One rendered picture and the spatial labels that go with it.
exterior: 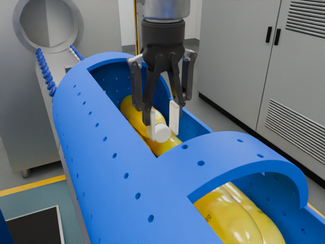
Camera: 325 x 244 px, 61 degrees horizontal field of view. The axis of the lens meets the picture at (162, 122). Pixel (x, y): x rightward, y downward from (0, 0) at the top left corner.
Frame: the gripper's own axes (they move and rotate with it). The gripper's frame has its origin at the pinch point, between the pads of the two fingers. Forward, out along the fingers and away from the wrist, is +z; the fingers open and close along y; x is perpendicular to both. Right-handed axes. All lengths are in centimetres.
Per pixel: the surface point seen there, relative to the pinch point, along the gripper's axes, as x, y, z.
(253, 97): -118, -150, 74
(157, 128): 0.2, 1.2, 1.2
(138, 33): -73, -24, -1
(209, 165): 26.7, 8.2, -10.9
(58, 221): -78, 27, 99
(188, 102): -205, -137, 115
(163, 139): 0.8, 0.1, 3.9
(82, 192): 13.9, 19.3, -0.8
